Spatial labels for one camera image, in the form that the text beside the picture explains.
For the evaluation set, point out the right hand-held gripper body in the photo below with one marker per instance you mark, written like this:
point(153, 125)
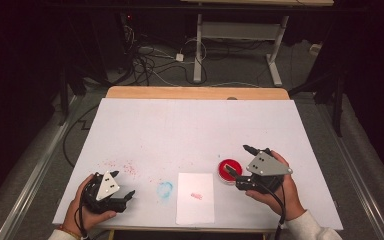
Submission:
point(266, 165)

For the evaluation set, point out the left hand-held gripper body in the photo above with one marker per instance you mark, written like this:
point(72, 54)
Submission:
point(108, 186)

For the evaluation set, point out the small wooden stamp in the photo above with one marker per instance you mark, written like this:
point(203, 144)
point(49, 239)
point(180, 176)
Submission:
point(227, 168)

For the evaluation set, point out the round red ink pad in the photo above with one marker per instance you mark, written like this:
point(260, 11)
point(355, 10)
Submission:
point(235, 164)

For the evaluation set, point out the white paper sheet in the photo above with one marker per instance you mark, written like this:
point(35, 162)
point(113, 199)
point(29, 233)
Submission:
point(195, 210)

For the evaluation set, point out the person's right hand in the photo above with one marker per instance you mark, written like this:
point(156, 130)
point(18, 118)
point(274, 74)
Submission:
point(288, 200)

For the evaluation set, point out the person's left hand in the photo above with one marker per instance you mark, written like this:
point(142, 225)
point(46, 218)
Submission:
point(75, 213)

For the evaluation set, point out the large white board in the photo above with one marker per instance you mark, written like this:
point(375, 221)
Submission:
point(193, 133)

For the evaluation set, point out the wooden table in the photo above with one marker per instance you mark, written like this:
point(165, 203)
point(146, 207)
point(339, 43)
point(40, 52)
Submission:
point(180, 92)

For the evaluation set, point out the black stand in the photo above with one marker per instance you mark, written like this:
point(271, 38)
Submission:
point(337, 106)

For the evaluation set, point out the white power adapter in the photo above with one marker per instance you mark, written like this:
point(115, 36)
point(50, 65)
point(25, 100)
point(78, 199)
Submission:
point(179, 57)

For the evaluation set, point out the white power strip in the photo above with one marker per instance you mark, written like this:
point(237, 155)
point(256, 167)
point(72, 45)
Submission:
point(315, 49)

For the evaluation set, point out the metal floor rail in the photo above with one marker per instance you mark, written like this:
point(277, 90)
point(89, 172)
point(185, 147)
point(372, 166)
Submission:
point(356, 180)
point(36, 173)

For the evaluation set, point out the white desk frame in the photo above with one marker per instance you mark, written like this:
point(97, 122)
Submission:
point(236, 30)

